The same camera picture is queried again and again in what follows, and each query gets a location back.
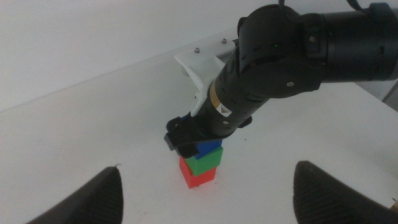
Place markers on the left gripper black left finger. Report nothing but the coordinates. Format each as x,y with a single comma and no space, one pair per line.
96,202

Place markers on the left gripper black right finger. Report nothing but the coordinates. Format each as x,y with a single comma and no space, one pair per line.
323,199

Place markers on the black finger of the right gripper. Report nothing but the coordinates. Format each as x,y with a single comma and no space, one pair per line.
185,147

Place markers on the blue cube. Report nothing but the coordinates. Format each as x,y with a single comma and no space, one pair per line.
210,147

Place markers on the green cube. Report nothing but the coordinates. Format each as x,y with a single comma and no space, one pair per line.
206,161

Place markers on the red cube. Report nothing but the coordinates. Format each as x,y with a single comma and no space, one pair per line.
199,180

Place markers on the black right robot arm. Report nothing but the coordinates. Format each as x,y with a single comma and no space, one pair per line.
280,56

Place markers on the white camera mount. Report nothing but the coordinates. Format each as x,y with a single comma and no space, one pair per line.
202,67

